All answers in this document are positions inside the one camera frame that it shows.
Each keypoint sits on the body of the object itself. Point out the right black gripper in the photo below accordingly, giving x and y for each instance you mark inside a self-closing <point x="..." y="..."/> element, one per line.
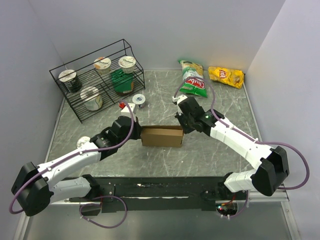
<point x="180" y="115"/>

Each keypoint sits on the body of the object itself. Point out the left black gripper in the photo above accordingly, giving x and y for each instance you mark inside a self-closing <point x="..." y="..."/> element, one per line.
<point x="138" y="128"/>

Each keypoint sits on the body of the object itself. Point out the brown cardboard box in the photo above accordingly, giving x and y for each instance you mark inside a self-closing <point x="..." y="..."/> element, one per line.
<point x="162" y="136"/>

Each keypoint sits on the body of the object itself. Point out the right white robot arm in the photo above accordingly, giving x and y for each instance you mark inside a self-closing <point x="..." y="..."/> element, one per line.
<point x="270" y="165"/>

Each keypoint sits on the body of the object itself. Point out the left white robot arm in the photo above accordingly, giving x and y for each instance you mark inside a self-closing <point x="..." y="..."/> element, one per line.
<point x="38" y="186"/>

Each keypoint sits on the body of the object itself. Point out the green Chuba chips bag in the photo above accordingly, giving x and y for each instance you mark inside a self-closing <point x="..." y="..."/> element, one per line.
<point x="193" y="79"/>

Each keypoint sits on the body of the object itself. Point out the small white yogurt cup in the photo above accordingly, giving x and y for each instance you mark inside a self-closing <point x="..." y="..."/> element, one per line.
<point x="139" y="100"/>

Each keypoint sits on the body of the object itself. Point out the green snack bag in rack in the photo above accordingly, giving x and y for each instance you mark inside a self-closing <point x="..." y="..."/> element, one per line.
<point x="123" y="83"/>

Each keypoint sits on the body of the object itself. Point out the white cup lower rack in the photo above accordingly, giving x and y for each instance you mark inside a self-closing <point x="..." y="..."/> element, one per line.
<point x="91" y="98"/>

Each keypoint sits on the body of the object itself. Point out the dark tin can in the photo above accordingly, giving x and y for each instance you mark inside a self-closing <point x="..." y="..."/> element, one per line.
<point x="82" y="140"/>

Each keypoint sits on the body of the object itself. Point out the yellow Lays chips bag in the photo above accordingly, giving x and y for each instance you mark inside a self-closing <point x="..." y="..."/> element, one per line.
<point x="227" y="76"/>

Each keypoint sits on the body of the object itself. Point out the Chobani yogurt cup on rack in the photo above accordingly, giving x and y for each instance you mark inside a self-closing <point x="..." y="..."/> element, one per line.
<point x="127" y="64"/>

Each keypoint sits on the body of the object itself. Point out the orange yogurt cup on rack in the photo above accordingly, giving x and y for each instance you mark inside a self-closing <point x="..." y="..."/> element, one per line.
<point x="102" y="65"/>

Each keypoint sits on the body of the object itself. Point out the dark yogurt cup on rack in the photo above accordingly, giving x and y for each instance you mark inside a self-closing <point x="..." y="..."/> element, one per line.
<point x="70" y="79"/>

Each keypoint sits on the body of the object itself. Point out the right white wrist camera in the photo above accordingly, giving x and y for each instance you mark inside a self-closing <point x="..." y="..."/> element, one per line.
<point x="177" y="99"/>

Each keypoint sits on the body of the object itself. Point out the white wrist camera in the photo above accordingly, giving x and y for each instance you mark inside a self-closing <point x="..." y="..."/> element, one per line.
<point x="128" y="110"/>
<point x="177" y="99"/>

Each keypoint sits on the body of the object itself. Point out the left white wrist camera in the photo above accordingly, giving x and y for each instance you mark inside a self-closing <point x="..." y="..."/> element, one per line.
<point x="128" y="110"/>

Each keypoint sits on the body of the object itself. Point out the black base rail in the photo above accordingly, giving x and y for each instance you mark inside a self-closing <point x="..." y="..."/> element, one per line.
<point x="160" y="193"/>

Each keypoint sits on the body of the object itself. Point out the black wire rack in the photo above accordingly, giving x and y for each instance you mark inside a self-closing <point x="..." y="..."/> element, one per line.
<point x="90" y="77"/>

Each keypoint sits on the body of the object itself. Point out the aluminium extrusion rail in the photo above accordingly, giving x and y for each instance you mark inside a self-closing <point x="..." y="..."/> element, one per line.
<point x="278" y="196"/>

